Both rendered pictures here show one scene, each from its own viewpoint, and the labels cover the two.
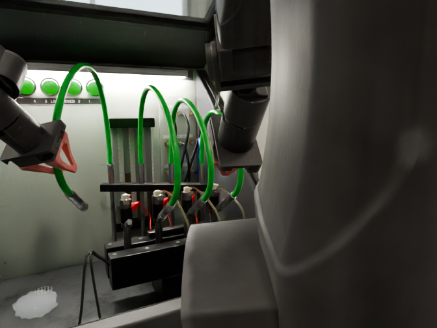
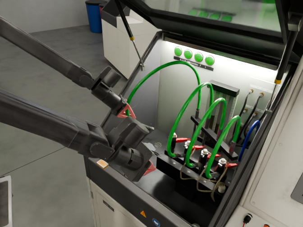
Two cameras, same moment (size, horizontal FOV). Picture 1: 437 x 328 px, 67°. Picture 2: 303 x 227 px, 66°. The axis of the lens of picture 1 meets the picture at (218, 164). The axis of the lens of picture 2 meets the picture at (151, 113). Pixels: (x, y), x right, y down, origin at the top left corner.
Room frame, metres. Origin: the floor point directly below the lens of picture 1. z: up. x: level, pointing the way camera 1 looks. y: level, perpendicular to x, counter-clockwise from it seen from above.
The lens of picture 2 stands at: (0.34, -0.49, 1.76)
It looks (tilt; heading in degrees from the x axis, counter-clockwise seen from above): 33 degrees down; 66
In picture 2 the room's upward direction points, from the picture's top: 3 degrees clockwise
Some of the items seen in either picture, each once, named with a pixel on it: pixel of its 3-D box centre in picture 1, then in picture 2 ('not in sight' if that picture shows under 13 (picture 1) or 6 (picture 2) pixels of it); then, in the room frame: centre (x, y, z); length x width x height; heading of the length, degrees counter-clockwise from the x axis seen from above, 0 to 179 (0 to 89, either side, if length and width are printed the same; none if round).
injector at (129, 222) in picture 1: (128, 241); (170, 154); (0.77, 0.22, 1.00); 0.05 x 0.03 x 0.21; 27
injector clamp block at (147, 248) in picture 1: (173, 263); (190, 179); (0.83, 0.12, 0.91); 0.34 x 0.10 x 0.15; 117
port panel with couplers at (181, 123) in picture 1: (179, 142); (253, 113); (1.12, 0.13, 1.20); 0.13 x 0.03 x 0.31; 117
